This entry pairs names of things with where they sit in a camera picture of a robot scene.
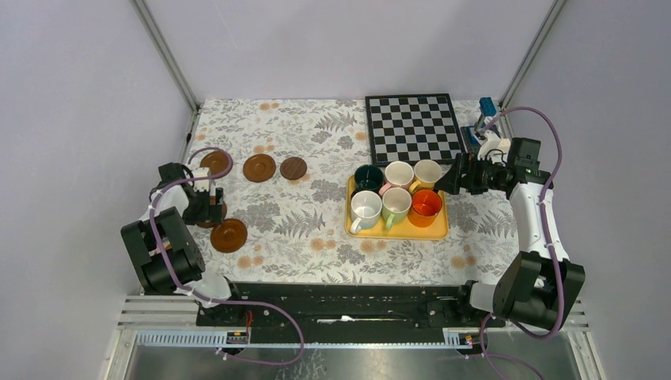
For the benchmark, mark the brown coaster bottom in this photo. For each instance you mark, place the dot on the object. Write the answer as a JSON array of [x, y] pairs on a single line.
[[229, 236]]

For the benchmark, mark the black white chessboard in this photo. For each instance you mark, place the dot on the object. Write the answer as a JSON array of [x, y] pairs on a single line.
[[413, 127]]

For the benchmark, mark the dark green mug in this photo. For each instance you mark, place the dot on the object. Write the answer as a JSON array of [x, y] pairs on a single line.
[[368, 178]]

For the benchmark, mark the light green mug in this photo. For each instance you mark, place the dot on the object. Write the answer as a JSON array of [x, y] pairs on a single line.
[[396, 203]]

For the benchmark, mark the yellow plastic tray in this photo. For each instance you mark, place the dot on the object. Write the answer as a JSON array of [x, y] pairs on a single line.
[[437, 231]]

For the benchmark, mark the white mug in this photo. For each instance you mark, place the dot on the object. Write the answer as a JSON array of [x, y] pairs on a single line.
[[366, 209]]

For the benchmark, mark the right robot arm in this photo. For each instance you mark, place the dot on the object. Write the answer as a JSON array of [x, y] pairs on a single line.
[[541, 284]]

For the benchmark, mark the blue toy block structure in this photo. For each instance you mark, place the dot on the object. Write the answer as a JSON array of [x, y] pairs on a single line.
[[474, 133]]

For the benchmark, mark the dark wood grain coaster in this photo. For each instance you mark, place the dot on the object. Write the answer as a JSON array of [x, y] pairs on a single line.
[[293, 168]]

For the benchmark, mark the yellow mug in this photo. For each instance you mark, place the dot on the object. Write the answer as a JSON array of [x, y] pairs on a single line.
[[426, 174]]

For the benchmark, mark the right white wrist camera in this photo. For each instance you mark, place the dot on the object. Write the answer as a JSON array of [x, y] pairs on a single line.
[[493, 148]]

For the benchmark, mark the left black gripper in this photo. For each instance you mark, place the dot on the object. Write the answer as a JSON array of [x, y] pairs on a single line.
[[209, 213]]

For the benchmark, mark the pink mug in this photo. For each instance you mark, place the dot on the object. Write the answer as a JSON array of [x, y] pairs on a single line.
[[398, 174]]

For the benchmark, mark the brown coaster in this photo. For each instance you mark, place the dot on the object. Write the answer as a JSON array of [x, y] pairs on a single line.
[[229, 236], [208, 225], [259, 168], [218, 162]]

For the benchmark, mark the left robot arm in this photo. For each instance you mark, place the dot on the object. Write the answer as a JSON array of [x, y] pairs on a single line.
[[165, 257]]

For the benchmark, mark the floral tablecloth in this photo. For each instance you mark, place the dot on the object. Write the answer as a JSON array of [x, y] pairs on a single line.
[[296, 227]]

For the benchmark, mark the orange mug black handle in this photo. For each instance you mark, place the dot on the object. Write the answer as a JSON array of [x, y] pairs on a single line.
[[425, 207]]

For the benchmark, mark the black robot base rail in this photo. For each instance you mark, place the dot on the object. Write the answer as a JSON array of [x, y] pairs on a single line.
[[282, 313]]

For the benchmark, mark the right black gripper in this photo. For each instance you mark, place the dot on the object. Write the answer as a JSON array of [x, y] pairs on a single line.
[[467, 164]]

